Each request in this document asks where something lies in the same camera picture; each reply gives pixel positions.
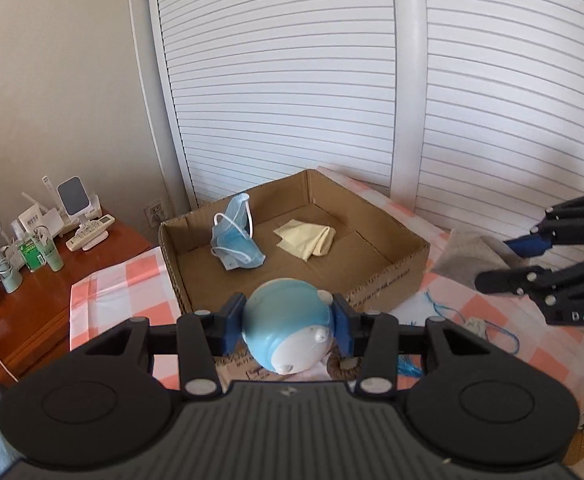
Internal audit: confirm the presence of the blue white plush toy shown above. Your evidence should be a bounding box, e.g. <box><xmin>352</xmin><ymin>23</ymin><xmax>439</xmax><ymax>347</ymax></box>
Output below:
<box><xmin>242</xmin><ymin>278</ymin><xmax>334</xmax><ymax>376</ymax></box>

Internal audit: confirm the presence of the blue surgical face mask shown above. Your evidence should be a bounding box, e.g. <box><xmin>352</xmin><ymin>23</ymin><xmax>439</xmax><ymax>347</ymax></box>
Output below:
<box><xmin>211</xmin><ymin>193</ymin><xmax>266</xmax><ymax>271</ymax></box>

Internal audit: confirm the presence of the blue tasseled mesh pouch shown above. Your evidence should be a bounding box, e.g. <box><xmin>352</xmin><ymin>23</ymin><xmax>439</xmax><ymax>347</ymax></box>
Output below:
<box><xmin>397</xmin><ymin>354</ymin><xmax>423</xmax><ymax>378</ymax></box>

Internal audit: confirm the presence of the yellow cloth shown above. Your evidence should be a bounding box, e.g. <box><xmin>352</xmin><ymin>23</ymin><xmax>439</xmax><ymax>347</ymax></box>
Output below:
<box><xmin>273</xmin><ymin>219</ymin><xmax>336</xmax><ymax>261</ymax></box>

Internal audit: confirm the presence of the brown cardboard box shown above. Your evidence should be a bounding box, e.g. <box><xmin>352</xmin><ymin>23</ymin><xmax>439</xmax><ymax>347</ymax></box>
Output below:
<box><xmin>158</xmin><ymin>169</ymin><xmax>429</xmax><ymax>312</ymax></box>

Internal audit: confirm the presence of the pink white checkered tablecloth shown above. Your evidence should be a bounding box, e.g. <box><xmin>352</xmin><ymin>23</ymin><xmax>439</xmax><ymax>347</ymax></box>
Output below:
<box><xmin>70</xmin><ymin>169</ymin><xmax>584</xmax><ymax>414</ymax></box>

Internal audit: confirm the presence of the white louvered closet door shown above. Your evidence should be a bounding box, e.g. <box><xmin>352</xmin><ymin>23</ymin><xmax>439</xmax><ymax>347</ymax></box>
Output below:
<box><xmin>150</xmin><ymin>0</ymin><xmax>584</xmax><ymax>237</ymax></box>

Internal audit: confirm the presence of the white remote control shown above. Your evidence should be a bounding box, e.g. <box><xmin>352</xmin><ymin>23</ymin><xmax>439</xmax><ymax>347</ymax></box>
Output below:
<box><xmin>66</xmin><ymin>214</ymin><xmax>115</xmax><ymax>252</ymax></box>

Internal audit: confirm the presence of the green tube bottle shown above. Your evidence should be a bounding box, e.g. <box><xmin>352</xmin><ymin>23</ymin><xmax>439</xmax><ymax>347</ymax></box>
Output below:
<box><xmin>42</xmin><ymin>240</ymin><xmax>64</xmax><ymax>272</ymax></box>

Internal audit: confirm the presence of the wooden nightstand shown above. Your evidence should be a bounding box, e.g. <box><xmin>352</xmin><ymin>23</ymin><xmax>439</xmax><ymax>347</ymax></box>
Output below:
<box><xmin>0</xmin><ymin>221</ymin><xmax>152</xmax><ymax>387</ymax></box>

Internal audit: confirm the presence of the green hand sanitizer bottle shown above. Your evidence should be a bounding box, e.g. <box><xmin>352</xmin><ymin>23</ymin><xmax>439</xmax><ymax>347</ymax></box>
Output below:
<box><xmin>18</xmin><ymin>238</ymin><xmax>46</xmax><ymax>273</ymax></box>

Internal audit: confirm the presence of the white wifi router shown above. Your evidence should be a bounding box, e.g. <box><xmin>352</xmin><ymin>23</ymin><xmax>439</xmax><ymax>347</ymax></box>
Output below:
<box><xmin>19</xmin><ymin>192</ymin><xmax>64</xmax><ymax>237</ymax></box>

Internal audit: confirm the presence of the wall power socket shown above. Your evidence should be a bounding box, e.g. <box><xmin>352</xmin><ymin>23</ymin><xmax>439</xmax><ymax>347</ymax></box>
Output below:
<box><xmin>143</xmin><ymin>200</ymin><xmax>168</xmax><ymax>229</ymax></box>

